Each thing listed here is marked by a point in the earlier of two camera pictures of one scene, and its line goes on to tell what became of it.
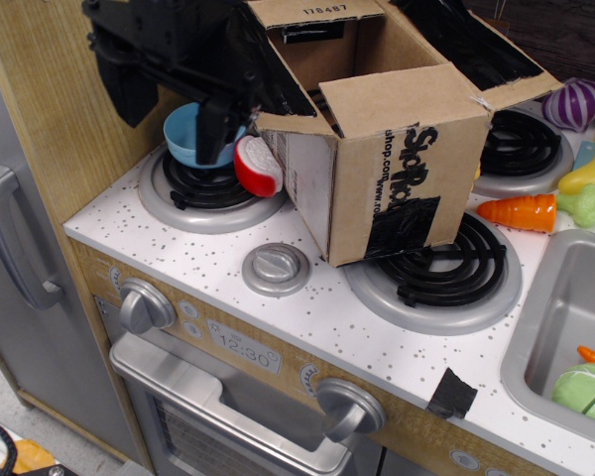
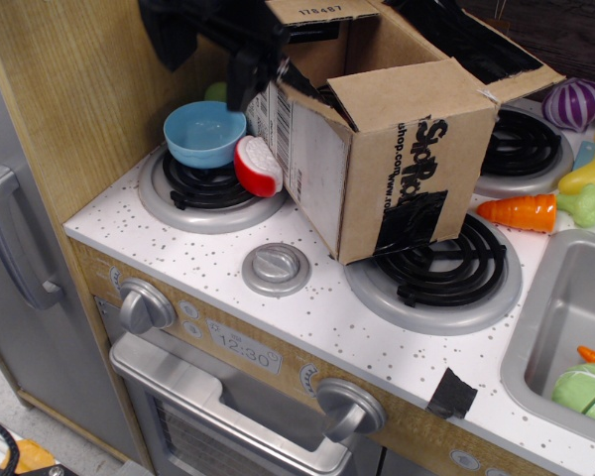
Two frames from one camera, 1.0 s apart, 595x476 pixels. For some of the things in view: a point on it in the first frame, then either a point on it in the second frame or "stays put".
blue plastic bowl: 180,136 stays put
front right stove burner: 461,288 stays put
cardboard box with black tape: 376,114 stays put
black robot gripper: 213,50 -> 174,26
